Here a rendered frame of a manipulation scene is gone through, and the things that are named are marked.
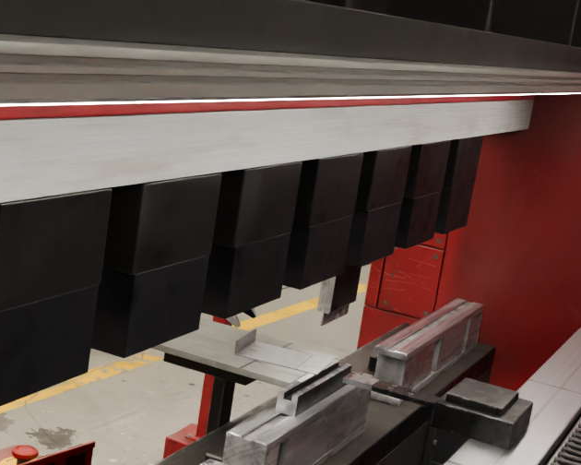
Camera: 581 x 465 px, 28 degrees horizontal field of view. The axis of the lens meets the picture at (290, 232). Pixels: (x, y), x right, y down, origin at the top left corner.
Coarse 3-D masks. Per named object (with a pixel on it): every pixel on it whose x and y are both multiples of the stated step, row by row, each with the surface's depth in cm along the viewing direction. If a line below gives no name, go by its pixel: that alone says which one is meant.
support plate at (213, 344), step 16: (208, 320) 187; (192, 336) 177; (208, 336) 178; (224, 336) 179; (240, 336) 181; (256, 336) 182; (176, 352) 169; (192, 352) 169; (208, 352) 170; (224, 352) 171; (304, 352) 177; (320, 352) 179; (224, 368) 166; (240, 368) 165; (256, 368) 166; (272, 368) 167; (288, 368) 168; (272, 384) 163; (288, 384) 162
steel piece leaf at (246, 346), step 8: (248, 336) 175; (240, 344) 172; (248, 344) 176; (256, 344) 177; (264, 344) 178; (240, 352) 172; (248, 352) 172; (256, 352) 173; (264, 352) 173; (272, 352) 174; (280, 352) 175; (288, 352) 175; (296, 352) 176; (256, 360) 170; (264, 360) 170; (272, 360) 170; (280, 360) 171; (288, 360) 172; (296, 360) 172; (304, 360) 173; (296, 368) 169
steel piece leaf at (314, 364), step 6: (312, 360) 173; (318, 360) 174; (324, 360) 174; (330, 360) 175; (300, 366) 169; (306, 366) 170; (312, 366) 170; (318, 366) 171; (324, 366) 171; (306, 372) 168; (312, 372) 168; (318, 372) 168
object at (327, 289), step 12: (336, 276) 162; (348, 276) 166; (324, 288) 163; (336, 288) 163; (348, 288) 167; (324, 300) 163; (336, 300) 164; (348, 300) 169; (324, 312) 163; (336, 312) 168; (324, 324) 164
